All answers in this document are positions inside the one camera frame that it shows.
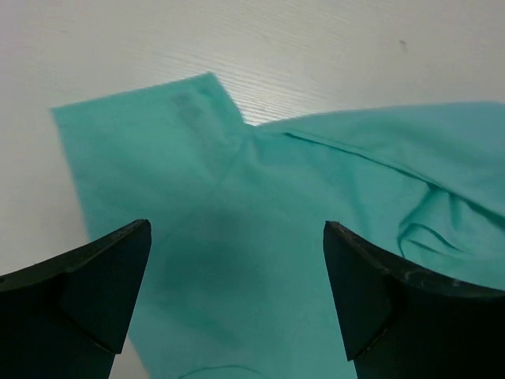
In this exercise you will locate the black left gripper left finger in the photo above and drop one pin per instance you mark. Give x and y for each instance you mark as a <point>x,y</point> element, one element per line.
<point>68,316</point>

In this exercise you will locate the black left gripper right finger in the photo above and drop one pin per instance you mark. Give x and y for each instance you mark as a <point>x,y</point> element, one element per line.
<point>401,320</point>

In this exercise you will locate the teal green t-shirt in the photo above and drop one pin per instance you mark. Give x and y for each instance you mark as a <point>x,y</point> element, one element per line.
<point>236,285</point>

